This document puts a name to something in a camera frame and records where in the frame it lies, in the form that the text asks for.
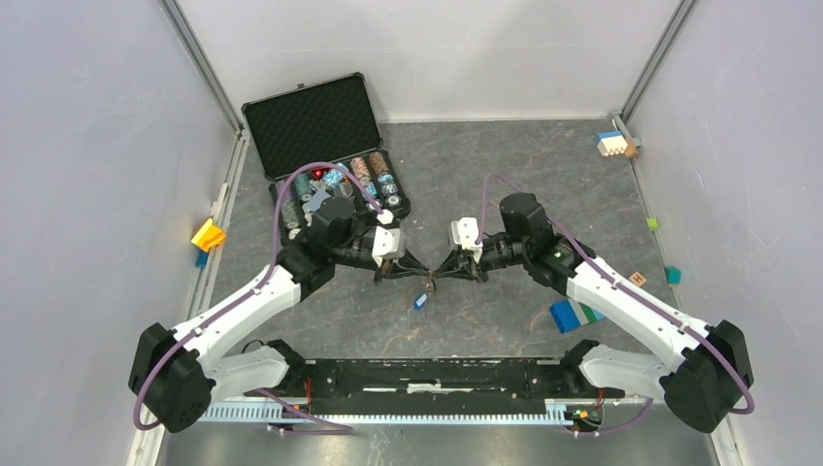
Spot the purple cable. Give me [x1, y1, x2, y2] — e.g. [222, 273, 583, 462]
[478, 172, 755, 416]
[133, 161, 393, 432]

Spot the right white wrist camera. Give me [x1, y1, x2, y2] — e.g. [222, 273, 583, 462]
[449, 216, 482, 251]

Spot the blue white brick block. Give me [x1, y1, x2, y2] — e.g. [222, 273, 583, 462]
[596, 130, 629, 157]

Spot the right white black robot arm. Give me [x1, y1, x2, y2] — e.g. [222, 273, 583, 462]
[433, 193, 755, 433]

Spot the black poker chip case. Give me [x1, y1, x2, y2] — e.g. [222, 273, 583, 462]
[242, 73, 412, 243]

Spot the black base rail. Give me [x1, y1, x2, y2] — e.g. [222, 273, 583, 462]
[271, 357, 625, 416]

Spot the yellow orange block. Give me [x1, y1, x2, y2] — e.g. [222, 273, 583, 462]
[190, 217, 226, 252]

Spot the small wooden letter cube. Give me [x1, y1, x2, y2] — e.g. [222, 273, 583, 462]
[628, 272, 647, 287]

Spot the small blue block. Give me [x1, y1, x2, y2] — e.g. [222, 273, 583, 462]
[195, 250, 209, 269]

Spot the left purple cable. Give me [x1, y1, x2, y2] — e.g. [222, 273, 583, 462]
[133, 161, 393, 432]

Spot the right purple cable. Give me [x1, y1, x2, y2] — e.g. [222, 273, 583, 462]
[478, 172, 755, 416]

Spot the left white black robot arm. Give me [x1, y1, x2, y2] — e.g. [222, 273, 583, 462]
[128, 198, 429, 433]

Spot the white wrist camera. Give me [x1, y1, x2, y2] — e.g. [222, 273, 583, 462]
[449, 216, 482, 251]
[372, 210, 406, 266]

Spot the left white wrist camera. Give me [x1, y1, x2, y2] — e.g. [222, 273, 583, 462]
[372, 210, 406, 266]

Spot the blue green white brick stack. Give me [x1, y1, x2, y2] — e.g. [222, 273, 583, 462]
[549, 299, 604, 334]

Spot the small teal cube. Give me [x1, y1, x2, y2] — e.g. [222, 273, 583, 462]
[664, 265, 681, 286]

